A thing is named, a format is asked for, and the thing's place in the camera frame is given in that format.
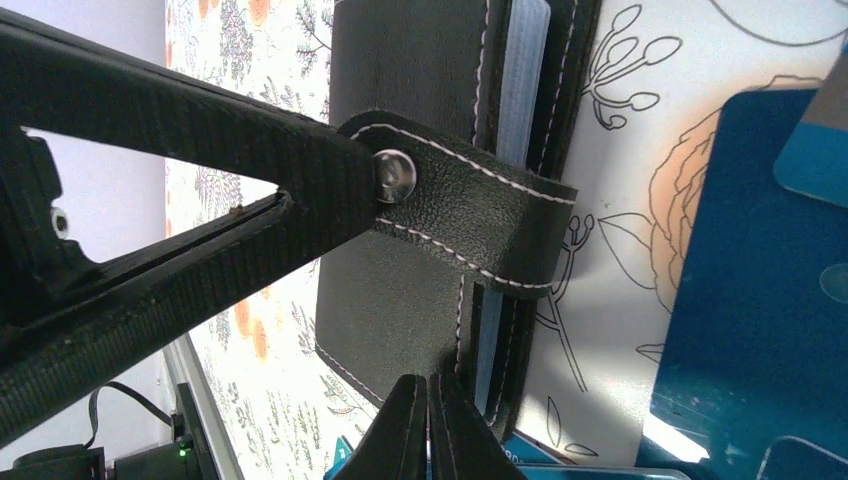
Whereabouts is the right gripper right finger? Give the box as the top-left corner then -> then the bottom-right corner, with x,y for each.
429,374 -> 526,480

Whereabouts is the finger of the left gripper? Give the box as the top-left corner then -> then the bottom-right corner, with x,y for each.
1,10 -> 378,219
1,192 -> 378,444

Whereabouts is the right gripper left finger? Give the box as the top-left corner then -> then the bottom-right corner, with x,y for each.
334,374 -> 428,480

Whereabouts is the black leather card holder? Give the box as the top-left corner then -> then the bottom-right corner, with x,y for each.
315,1 -> 601,440

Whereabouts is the blue striped card upper left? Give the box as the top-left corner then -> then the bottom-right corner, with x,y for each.
636,89 -> 847,479

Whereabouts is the floral patterned table mat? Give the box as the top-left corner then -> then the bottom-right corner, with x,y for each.
191,1 -> 847,479

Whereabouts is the aluminium front rail frame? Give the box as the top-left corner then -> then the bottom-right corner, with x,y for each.
163,334 -> 245,480

